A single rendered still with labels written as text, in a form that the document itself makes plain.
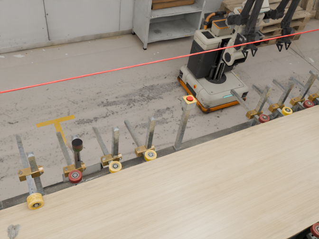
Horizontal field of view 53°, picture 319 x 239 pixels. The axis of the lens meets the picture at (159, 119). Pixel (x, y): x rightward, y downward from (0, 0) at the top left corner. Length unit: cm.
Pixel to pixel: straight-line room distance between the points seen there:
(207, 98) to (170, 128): 54
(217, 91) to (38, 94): 205
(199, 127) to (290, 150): 139
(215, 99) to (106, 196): 208
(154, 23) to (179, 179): 332
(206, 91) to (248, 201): 184
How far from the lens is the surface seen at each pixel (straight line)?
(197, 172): 211
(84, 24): 462
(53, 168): 319
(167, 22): 507
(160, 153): 240
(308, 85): 298
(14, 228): 191
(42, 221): 191
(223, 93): 372
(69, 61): 436
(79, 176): 202
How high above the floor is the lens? 259
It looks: 46 degrees down
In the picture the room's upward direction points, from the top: 10 degrees clockwise
